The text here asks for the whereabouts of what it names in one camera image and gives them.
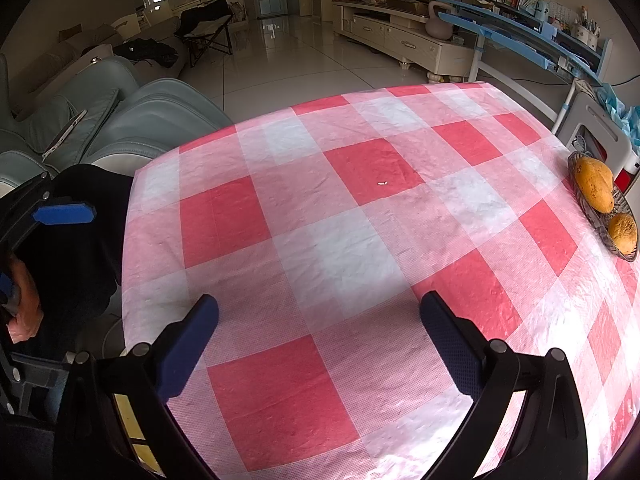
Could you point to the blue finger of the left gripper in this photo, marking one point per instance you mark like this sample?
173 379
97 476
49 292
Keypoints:
64 214

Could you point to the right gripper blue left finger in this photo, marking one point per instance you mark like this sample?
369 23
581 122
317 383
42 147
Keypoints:
181 344

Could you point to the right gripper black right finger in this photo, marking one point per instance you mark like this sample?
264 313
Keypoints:
458 341

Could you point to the yellow trash bucket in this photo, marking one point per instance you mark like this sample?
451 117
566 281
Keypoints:
136 437

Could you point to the person's left hand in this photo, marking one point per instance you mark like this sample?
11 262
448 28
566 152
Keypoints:
27 321

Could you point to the light blue sofa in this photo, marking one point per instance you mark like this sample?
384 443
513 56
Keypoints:
104 116

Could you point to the red white checkered tablecloth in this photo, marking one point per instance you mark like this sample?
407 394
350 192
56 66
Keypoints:
318 228

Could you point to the yellow mango right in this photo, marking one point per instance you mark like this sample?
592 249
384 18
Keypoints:
624 233

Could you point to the black folding chair far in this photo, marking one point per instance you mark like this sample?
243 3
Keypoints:
206 28

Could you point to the white plastic stool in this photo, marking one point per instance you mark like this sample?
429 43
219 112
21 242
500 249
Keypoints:
587 128

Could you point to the light blue plastic bag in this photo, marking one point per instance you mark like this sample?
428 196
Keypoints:
627 118

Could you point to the blue children's study desk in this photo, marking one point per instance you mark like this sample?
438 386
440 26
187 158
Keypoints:
543 45

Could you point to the pale kettlebell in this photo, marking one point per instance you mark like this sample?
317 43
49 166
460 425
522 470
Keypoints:
435 26

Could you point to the cream tv cabinet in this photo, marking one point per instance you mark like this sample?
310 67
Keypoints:
401 36

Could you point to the white pen cup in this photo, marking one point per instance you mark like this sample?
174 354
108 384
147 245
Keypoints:
585 29

